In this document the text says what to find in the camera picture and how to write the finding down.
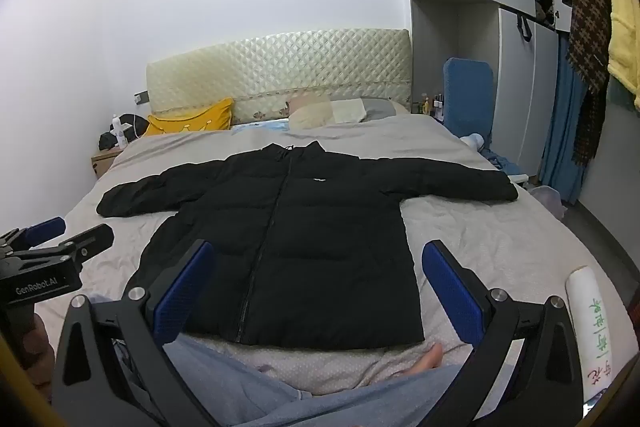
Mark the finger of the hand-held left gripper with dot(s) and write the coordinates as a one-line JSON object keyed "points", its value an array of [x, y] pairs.
{"points": [[45, 227], [90, 239]]}

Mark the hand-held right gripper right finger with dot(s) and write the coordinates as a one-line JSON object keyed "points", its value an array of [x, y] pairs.
{"points": [[450, 289]]}

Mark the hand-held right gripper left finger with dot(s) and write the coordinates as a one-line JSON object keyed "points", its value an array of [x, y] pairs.
{"points": [[186, 287]]}

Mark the black puffer jacket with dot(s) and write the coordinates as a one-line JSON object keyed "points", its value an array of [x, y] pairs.
{"points": [[310, 247]]}

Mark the person's left hand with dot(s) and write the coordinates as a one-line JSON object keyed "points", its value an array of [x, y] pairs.
{"points": [[40, 357]]}

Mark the bed with grey sheet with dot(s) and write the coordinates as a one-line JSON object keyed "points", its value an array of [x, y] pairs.
{"points": [[490, 237]]}

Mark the person's bare foot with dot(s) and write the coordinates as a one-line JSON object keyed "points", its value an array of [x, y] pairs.
{"points": [[425, 359]]}

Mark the wooden nightstand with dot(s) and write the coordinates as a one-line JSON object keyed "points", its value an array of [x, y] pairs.
{"points": [[102, 162]]}

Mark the white bottle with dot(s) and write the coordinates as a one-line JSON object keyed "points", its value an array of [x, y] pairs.
{"points": [[120, 132]]}

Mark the black bag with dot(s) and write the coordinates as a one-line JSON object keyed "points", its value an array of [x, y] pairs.
{"points": [[134, 127]]}

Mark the lilac bag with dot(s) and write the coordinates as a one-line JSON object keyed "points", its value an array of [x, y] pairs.
{"points": [[547, 201]]}

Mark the blue crumpled cloth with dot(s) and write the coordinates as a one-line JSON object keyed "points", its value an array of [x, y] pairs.
{"points": [[500, 162]]}

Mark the white printed bolster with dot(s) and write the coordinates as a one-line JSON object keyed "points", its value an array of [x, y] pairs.
{"points": [[595, 327]]}

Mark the white plush toy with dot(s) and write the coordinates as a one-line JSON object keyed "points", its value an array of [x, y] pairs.
{"points": [[472, 141]]}

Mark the yellow pillow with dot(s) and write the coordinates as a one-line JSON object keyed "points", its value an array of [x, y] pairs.
{"points": [[190, 119]]}

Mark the light blue printed cloth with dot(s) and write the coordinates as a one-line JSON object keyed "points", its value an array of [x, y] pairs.
{"points": [[260, 126]]}

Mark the group of small bottles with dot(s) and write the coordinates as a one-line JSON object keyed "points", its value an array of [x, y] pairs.
{"points": [[432, 106]]}

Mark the blue curtain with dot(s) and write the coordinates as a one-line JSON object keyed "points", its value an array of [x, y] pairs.
{"points": [[562, 137]]}

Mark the blue padded chair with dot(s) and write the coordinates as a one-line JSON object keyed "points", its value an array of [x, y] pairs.
{"points": [[467, 97]]}

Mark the colour-block pillow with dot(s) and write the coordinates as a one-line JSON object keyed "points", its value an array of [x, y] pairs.
{"points": [[330, 111]]}

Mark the cream quilted headboard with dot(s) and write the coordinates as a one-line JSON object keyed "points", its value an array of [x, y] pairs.
{"points": [[280, 67]]}

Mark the plaid hanging scarf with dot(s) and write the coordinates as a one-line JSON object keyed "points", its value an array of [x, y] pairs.
{"points": [[590, 37]]}

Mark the yellow fleece garment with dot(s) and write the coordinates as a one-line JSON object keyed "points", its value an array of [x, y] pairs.
{"points": [[625, 32]]}

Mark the wall socket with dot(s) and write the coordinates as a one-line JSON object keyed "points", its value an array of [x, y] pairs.
{"points": [[141, 97]]}

